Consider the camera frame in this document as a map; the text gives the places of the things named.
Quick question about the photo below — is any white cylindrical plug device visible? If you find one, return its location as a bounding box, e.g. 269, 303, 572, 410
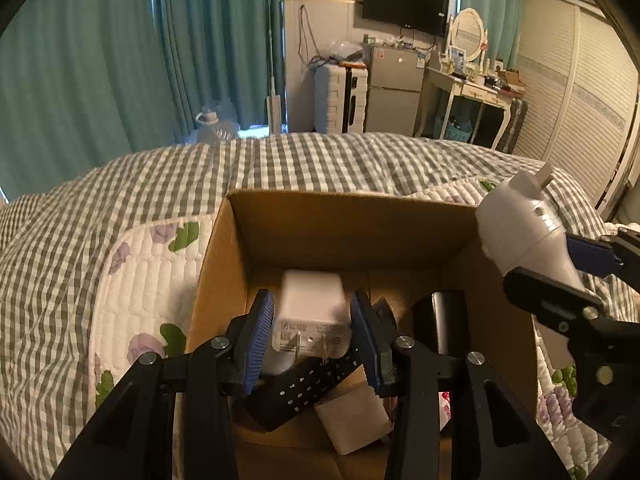
475, 164, 584, 290

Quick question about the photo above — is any white tube red cap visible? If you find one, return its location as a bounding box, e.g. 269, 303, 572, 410
313, 381, 452, 456

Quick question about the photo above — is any black remote control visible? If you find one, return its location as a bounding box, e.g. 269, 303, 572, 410
243, 344, 361, 431

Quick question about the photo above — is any white power adapter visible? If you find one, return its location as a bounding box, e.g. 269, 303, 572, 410
262, 270, 352, 376

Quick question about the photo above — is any floral quilted bedspread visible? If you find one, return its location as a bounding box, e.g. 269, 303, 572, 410
92, 179, 616, 480

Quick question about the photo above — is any open cardboard box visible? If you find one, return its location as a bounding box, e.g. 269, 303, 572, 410
182, 187, 542, 480

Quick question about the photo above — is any white louvered wardrobe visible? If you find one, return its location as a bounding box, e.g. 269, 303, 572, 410
513, 0, 639, 217

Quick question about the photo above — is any white dressing table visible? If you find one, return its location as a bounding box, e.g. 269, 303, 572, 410
412, 67, 527, 153

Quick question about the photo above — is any grey checked blanket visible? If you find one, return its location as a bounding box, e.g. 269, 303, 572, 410
1, 133, 539, 479

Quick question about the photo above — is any grey mini fridge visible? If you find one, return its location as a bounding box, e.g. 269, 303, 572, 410
364, 47, 425, 136

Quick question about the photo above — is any white suitcase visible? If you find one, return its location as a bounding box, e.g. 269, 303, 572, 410
314, 64, 368, 134

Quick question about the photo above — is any clear water jug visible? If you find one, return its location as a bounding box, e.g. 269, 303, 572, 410
195, 103, 240, 144

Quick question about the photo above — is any teal curtain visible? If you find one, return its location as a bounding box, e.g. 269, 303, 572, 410
1, 0, 283, 200

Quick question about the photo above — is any black wall television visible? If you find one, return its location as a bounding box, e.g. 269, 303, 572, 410
362, 0, 449, 38

